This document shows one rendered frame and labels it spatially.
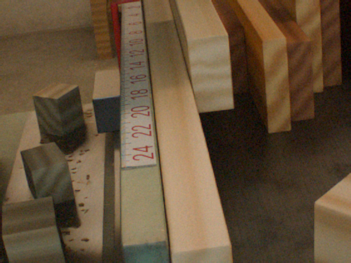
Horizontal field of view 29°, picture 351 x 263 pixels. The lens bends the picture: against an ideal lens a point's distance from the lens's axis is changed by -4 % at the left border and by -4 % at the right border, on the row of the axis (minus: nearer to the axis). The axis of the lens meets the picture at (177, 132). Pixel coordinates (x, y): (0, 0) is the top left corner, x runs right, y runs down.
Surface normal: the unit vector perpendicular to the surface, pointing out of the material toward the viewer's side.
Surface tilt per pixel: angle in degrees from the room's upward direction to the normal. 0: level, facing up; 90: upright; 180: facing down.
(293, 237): 0
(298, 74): 90
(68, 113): 90
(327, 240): 90
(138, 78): 0
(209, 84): 90
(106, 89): 0
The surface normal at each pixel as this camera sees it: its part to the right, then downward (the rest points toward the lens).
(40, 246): 0.22, 0.40
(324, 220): -0.69, 0.38
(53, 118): -0.51, 0.42
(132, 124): -0.11, -0.90
